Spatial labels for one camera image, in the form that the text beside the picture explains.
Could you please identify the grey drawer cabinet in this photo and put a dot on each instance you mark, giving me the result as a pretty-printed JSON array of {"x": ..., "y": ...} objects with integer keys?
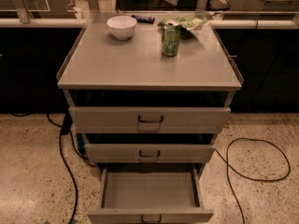
[{"x": 103, "y": 71}]

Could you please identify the black remote control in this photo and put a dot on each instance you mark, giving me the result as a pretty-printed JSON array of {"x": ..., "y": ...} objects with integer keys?
[{"x": 144, "y": 19}]

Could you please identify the green chip bag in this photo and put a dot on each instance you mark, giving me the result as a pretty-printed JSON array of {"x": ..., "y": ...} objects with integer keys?
[{"x": 182, "y": 21}]

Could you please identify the grey drawer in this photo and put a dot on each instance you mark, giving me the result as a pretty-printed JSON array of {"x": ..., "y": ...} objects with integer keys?
[
  {"x": 151, "y": 194},
  {"x": 92, "y": 119},
  {"x": 149, "y": 153}
]

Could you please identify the grey top drawer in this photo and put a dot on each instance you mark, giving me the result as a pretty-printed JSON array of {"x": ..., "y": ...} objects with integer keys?
[{"x": 92, "y": 119}]

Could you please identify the grey middle drawer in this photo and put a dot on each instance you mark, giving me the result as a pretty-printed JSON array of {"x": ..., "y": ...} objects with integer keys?
[{"x": 149, "y": 153}]

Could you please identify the white ceramic bowl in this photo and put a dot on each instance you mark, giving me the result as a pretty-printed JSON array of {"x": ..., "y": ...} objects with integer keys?
[{"x": 122, "y": 27}]

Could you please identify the grey bottom drawer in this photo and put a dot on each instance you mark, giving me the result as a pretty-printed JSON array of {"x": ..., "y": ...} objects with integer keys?
[{"x": 151, "y": 194}]

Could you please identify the green soda can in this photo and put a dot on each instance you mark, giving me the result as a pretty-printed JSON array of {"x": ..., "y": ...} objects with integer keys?
[{"x": 170, "y": 38}]

